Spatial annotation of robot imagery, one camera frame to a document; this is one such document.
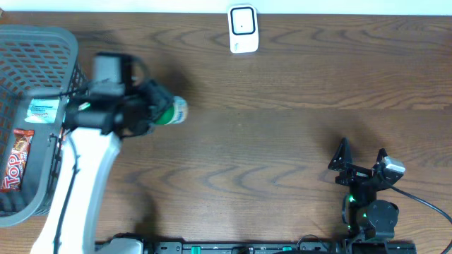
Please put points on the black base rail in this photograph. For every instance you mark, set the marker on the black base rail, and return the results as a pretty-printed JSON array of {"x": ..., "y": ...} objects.
[{"x": 132, "y": 243}]

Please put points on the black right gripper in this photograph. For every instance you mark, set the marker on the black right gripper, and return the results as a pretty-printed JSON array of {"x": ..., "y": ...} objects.
[{"x": 356, "y": 173}]

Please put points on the red Top candy bar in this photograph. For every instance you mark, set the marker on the red Top candy bar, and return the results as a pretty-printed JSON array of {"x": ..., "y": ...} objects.
[{"x": 17, "y": 160}]

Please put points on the teal wet wipes pack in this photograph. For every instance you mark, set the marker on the teal wet wipes pack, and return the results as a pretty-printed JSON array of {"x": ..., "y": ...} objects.
[{"x": 42, "y": 111}]

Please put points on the green lid plastic jar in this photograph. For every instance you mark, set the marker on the green lid plastic jar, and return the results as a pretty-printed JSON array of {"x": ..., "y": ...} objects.
[{"x": 176, "y": 114}]

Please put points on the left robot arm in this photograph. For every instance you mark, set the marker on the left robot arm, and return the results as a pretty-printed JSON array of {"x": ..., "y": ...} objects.
[{"x": 97, "y": 116}]

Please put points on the white barcode scanner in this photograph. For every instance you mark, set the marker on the white barcode scanner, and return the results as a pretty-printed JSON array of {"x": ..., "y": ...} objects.
[{"x": 243, "y": 29}]

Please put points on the grey plastic mesh basket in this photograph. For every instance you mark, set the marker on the grey plastic mesh basket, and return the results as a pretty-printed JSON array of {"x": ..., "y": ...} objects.
[{"x": 36, "y": 63}]

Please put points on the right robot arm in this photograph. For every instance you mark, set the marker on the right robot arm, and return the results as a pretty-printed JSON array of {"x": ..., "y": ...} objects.
[{"x": 369, "y": 219}]

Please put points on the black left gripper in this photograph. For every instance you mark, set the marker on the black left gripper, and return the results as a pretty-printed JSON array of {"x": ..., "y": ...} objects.
[{"x": 157, "y": 94}]

